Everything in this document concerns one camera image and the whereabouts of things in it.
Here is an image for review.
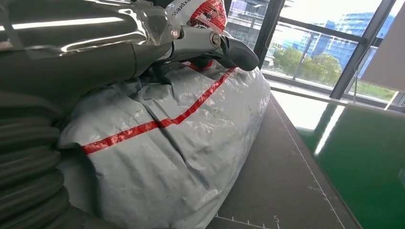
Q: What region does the grey courier bag package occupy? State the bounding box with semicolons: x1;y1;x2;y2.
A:
58;0;272;229

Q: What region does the green conveyor belt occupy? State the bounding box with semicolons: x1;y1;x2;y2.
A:
296;103;405;229

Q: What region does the black scanner base platform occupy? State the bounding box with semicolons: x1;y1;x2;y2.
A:
205;94;363;229

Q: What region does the beige flat board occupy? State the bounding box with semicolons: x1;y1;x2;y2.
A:
361;1;405;93

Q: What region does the dark window frame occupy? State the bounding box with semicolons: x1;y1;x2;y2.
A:
224;0;405;106

